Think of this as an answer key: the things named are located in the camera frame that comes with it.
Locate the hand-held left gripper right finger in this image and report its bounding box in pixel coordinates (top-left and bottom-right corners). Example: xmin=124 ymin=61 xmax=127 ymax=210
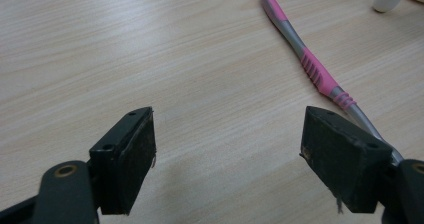
xmin=300 ymin=105 xmax=394 ymax=214

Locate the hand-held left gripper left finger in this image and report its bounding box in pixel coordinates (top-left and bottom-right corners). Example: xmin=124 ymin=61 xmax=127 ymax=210
xmin=89 ymin=106 xmax=157 ymax=216

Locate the pink and grey toothbrush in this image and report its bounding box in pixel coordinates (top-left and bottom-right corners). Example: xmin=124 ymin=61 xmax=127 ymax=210
xmin=259 ymin=0 xmax=405 ymax=167

